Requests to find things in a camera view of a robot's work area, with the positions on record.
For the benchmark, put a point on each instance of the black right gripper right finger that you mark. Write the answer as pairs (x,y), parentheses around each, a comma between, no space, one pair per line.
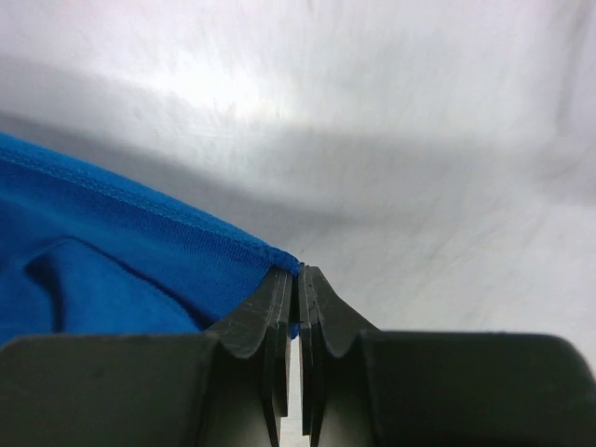
(362,386)

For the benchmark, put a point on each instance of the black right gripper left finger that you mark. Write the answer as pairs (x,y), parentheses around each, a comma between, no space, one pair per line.
(225,386)

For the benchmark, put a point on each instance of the blue towel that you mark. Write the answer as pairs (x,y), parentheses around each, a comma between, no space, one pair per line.
(84,250)

